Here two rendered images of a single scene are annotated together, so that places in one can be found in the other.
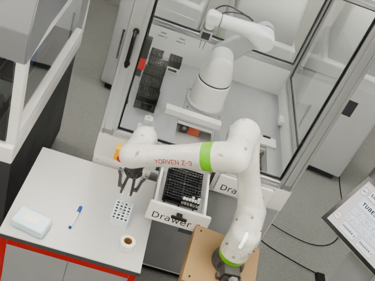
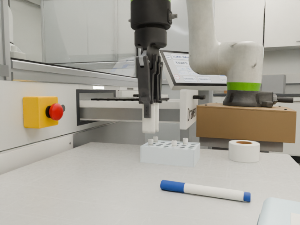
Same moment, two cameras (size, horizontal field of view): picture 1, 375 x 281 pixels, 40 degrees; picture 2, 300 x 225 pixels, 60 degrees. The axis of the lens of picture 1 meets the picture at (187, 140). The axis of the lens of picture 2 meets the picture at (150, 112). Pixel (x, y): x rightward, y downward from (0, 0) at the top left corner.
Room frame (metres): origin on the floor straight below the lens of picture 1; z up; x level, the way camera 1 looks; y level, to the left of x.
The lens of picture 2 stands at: (1.47, 0.73, 0.92)
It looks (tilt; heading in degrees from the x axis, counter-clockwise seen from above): 4 degrees down; 294
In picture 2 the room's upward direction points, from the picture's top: straight up
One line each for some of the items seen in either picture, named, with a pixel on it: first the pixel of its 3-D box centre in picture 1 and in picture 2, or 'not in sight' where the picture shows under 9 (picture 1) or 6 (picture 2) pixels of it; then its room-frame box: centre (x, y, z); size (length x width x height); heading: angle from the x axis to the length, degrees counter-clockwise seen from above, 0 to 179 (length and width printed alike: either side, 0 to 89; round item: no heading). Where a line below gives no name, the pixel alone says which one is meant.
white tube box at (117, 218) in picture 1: (121, 213); (171, 152); (1.67, 0.16, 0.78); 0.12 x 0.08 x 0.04; 6
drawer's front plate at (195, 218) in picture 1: (177, 217); (190, 106); (1.70, -0.09, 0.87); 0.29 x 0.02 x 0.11; 98
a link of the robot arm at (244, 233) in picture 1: (240, 239); (241, 66); (1.57, -0.37, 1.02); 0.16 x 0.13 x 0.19; 176
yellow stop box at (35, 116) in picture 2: (122, 154); (42, 111); (1.95, 0.27, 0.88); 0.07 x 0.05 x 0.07; 98
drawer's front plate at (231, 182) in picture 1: (243, 189); (132, 102); (2.05, -0.36, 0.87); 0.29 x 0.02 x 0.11; 98
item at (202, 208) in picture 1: (182, 187); (130, 108); (1.90, -0.07, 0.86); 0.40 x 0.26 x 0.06; 8
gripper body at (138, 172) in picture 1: (133, 170); (150, 50); (1.72, 0.17, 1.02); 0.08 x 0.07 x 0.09; 96
